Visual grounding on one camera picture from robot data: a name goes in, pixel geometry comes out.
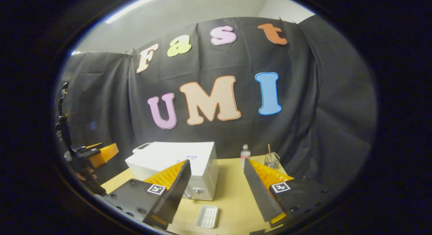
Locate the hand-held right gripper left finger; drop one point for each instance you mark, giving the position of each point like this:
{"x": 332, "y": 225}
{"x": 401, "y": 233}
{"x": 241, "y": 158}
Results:
{"x": 175, "y": 194}

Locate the thin wooden stick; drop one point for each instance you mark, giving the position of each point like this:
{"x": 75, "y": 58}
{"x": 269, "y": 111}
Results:
{"x": 269, "y": 150}

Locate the white plastic tray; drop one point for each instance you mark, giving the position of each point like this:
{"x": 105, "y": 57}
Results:
{"x": 206, "y": 216}

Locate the black backdrop cloth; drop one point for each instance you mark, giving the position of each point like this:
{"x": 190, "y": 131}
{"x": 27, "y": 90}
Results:
{"x": 320, "y": 110}

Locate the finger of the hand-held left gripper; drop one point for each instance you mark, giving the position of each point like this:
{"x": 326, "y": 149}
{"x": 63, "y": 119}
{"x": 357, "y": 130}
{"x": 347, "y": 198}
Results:
{"x": 89, "y": 147}
{"x": 104, "y": 154}

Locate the white microwave oven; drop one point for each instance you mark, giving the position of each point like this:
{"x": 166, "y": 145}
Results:
{"x": 168, "y": 157}

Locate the clear glass cup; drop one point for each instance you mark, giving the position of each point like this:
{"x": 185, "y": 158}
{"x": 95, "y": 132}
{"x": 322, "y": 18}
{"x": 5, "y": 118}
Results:
{"x": 272, "y": 161}

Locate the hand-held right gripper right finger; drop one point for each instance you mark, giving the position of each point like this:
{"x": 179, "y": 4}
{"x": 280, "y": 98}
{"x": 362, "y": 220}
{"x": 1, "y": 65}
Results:
{"x": 256, "y": 191}

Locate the white toaster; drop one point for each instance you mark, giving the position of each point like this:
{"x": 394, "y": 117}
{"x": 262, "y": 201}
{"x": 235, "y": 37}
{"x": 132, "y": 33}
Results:
{"x": 141, "y": 148}

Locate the small pink-label plastic bottle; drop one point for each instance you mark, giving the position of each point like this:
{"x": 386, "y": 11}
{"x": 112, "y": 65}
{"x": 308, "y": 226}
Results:
{"x": 245, "y": 155}

